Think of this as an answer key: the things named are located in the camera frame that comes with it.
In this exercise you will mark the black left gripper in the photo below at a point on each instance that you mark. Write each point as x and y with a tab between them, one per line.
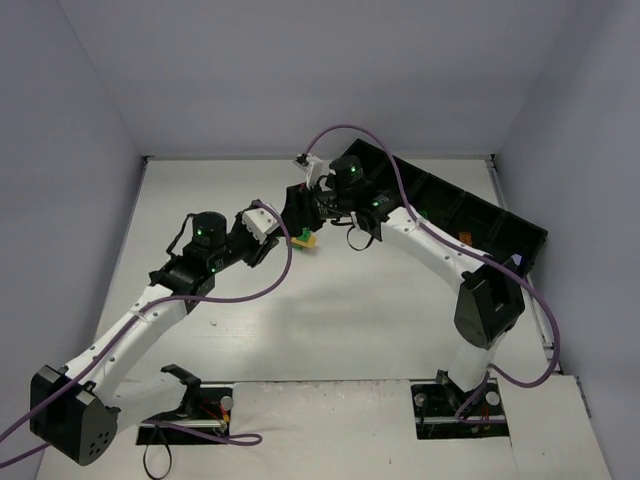
257	248

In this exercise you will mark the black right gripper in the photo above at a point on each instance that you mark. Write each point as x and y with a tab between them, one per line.
297	209

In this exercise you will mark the green yellow brown lego stack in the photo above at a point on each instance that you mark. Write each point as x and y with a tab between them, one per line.
306	241

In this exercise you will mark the brown lego brick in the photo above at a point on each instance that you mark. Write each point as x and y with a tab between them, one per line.
466	238

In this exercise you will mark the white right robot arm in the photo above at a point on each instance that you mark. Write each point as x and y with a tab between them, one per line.
489	299

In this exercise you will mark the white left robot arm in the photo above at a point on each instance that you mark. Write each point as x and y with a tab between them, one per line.
80	407

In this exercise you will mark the black compartment sorting tray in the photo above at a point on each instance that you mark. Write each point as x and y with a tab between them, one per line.
449	208

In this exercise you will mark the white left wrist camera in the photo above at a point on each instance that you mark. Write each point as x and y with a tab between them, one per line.
259	221

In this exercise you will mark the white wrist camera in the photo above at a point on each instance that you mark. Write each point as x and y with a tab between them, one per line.
313	167
259	221

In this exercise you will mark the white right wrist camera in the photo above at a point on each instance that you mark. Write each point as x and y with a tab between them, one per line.
313	167

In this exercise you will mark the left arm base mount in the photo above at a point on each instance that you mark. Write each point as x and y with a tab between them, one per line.
211	414

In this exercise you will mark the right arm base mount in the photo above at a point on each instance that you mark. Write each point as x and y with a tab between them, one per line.
437	415

